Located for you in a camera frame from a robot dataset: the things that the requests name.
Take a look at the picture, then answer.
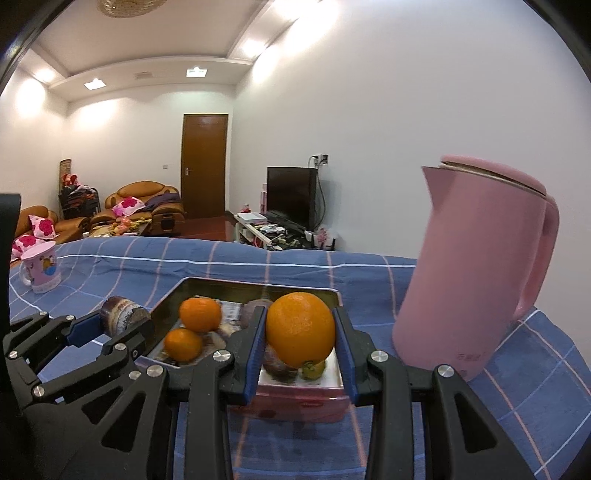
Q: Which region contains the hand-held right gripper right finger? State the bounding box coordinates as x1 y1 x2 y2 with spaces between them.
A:
332 305 539 480

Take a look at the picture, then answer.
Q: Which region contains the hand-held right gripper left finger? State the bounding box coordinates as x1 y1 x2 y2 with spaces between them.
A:
69 305 269 480

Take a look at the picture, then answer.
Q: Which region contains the blue plaid tablecloth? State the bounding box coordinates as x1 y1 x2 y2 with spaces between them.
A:
7 235 591 480

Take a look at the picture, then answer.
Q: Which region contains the purple passion fruit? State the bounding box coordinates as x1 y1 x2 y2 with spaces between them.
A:
241 298 274 329

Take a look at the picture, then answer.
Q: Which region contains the black rack with clothes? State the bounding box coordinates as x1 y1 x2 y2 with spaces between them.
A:
59 185 100 219

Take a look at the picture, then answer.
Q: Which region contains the pink electric kettle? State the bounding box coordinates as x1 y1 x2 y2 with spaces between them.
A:
392 155 560 383

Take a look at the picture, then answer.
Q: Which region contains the black television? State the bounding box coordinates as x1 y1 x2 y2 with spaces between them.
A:
267 166 319 232

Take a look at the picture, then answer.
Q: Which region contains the round ceiling lamp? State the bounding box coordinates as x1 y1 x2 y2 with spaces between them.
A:
97 0 169 18

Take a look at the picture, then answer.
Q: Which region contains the brown wooden door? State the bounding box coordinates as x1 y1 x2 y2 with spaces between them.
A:
181 113 230 219

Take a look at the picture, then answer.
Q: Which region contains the small orange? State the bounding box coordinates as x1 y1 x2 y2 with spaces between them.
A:
164 328 204 363

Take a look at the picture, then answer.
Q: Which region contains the purple cloth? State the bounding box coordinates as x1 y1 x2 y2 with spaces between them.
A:
145 193 182 212

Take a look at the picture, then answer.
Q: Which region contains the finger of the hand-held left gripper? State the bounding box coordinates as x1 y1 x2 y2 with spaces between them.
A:
2 310 105 384
30 318 155 400

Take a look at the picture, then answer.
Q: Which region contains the pink tin box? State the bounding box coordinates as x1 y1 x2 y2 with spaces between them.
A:
141 277 349 422

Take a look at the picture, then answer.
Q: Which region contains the white television stand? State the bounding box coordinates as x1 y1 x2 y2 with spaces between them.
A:
234 212 319 250

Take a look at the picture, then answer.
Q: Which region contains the brown leather sofa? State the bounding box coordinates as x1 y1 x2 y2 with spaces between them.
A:
90 181 186 237
14 206 90 252

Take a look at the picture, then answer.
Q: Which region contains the dark brown mangosteen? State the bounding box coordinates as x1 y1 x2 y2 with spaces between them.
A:
262 346 301 381

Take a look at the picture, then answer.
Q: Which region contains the cluttered coffee table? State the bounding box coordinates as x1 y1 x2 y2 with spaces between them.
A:
85 217 153 238

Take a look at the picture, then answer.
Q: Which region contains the pink cartoon cup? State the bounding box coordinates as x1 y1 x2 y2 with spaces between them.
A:
19 241 64 294

